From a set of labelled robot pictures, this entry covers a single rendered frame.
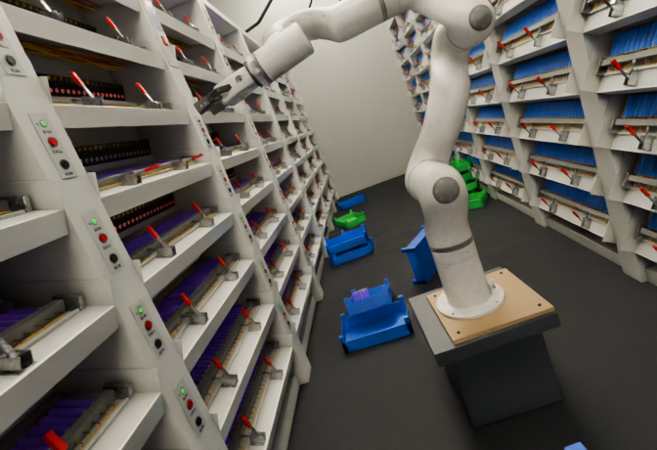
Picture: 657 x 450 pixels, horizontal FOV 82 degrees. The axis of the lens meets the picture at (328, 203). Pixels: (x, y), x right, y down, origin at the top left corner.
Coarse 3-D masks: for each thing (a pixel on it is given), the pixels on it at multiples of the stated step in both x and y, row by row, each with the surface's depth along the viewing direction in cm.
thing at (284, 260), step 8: (280, 240) 212; (288, 240) 212; (296, 240) 211; (272, 248) 201; (280, 248) 198; (288, 248) 205; (296, 248) 204; (264, 256) 190; (272, 256) 190; (280, 256) 194; (288, 256) 193; (296, 256) 202; (272, 264) 167; (280, 264) 182; (288, 264) 183; (272, 272) 174; (280, 272) 168; (288, 272) 177; (280, 280) 165; (280, 288) 157
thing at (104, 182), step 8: (176, 160) 120; (184, 160) 125; (192, 160) 131; (144, 168) 101; (160, 168) 110; (168, 168) 114; (112, 176) 88; (144, 176) 97; (104, 184) 84; (112, 184) 88
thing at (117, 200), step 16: (128, 160) 117; (144, 160) 126; (160, 160) 134; (208, 160) 133; (96, 176) 74; (160, 176) 102; (176, 176) 107; (192, 176) 117; (208, 176) 131; (112, 192) 80; (128, 192) 84; (144, 192) 90; (160, 192) 98; (112, 208) 78; (128, 208) 84
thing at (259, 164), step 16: (192, 0) 188; (176, 16) 190; (192, 16) 189; (208, 16) 197; (192, 48) 193; (208, 48) 192; (208, 64) 194; (224, 64) 194; (224, 128) 201; (240, 128) 200; (256, 160) 203; (272, 192) 207; (288, 208) 218; (288, 224) 210; (304, 256) 214; (320, 288) 223
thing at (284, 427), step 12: (312, 300) 212; (312, 312) 204; (300, 336) 178; (288, 384) 145; (288, 396) 138; (288, 408) 134; (288, 420) 130; (276, 432) 123; (288, 432) 127; (276, 444) 118
